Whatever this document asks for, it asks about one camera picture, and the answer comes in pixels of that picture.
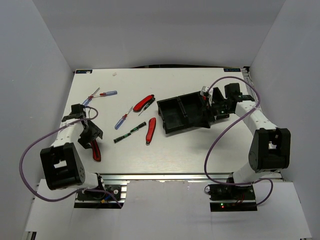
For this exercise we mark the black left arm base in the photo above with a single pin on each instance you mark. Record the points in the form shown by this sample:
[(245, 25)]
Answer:
[(100, 200)]

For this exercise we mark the blue table label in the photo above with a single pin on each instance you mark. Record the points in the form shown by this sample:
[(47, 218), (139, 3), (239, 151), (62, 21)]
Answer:
[(83, 71), (231, 70)]

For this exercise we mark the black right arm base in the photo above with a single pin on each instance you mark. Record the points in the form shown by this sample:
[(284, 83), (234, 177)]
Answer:
[(231, 198)]

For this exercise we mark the blue handled screwdriver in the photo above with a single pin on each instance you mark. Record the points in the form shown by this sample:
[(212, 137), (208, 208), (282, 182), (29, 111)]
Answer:
[(104, 94), (123, 118), (87, 99)]

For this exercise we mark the blue table label left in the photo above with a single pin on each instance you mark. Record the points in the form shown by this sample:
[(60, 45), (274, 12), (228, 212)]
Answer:
[(83, 71)]

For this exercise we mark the black green precision screwdriver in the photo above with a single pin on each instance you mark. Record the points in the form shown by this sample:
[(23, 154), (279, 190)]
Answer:
[(147, 105), (118, 139), (138, 127)]

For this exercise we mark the red folding knife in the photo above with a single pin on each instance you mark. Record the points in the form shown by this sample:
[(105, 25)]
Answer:
[(96, 153), (139, 106), (151, 129)]

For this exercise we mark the blue table label right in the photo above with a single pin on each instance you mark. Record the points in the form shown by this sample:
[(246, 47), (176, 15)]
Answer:
[(231, 70)]

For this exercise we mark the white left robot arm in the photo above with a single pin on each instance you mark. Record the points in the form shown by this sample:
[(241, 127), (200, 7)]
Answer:
[(61, 163)]

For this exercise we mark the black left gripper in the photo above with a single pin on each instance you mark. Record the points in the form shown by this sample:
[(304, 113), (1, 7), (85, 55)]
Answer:
[(95, 132)]

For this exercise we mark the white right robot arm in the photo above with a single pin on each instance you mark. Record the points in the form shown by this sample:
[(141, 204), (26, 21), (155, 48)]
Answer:
[(232, 91)]

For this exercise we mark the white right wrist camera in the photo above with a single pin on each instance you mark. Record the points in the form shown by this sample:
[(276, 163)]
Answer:
[(206, 91)]

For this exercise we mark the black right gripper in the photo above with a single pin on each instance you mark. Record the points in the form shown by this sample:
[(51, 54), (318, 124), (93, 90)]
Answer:
[(211, 104)]

